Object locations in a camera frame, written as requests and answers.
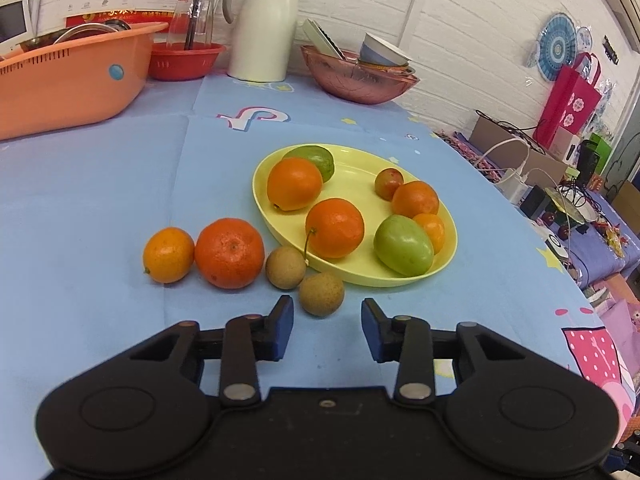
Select clear glass cup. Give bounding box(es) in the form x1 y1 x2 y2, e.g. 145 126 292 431
169 0 217 51

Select green mango fruit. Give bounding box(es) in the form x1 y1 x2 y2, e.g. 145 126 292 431
373 214 435 277

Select green jujube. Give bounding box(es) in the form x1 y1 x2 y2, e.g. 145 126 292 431
282 145 335 183

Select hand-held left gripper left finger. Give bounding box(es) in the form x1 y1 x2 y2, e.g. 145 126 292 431
129 295 295 407

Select white dish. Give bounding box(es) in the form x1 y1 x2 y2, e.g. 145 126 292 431
301 18 346 61

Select brown longan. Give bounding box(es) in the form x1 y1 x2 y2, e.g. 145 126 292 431
265 228 317 290
299 272 346 317

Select pink glass bowl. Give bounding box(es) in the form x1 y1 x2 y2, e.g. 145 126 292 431
300 44 421 106

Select purple patterned cloth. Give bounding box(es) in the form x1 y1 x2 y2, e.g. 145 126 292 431
434 129 640 331

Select large dimpled tangerine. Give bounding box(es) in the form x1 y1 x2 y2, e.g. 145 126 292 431
194 217 265 290

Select cardboard box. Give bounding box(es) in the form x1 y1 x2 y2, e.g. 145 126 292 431
469 111 572 187

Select blue and white bowl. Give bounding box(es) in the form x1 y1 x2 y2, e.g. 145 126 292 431
358 32 414 69

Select small red plum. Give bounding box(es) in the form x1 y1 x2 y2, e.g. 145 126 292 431
375 168 405 202

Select black speaker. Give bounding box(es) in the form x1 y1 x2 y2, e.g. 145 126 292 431
576 139 601 187

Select round blue paper fan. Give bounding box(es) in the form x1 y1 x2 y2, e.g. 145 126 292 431
525 12 594 84

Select white device with screen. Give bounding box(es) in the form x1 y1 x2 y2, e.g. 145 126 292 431
0 0 42 59

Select white charger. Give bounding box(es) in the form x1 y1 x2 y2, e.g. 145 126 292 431
494 167 532 202

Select small pale orange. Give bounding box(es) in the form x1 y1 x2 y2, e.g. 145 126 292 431
413 213 446 255
142 227 195 285

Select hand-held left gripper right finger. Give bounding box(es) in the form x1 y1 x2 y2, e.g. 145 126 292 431
361 297 526 406

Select small black box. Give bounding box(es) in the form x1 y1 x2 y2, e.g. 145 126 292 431
519 184 552 219

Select metal bowls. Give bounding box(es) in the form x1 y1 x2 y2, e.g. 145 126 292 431
19 18 132 54

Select yellow plastic plate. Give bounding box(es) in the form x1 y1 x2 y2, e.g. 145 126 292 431
251 143 459 288

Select pink gift bag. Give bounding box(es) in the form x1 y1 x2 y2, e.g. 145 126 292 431
533 52 604 149

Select orange plastic basket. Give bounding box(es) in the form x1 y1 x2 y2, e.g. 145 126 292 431
0 21 169 141

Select round orange with stem mark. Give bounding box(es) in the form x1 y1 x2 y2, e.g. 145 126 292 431
266 157 324 212

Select white thermos jug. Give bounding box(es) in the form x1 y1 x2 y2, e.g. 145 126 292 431
221 0 305 83

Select white cable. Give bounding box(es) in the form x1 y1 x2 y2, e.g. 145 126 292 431
472 137 532 181

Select blue printed tablecloth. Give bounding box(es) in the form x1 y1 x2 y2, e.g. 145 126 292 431
0 67 637 480

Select red plastic basket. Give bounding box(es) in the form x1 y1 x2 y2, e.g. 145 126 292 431
148 41 227 82

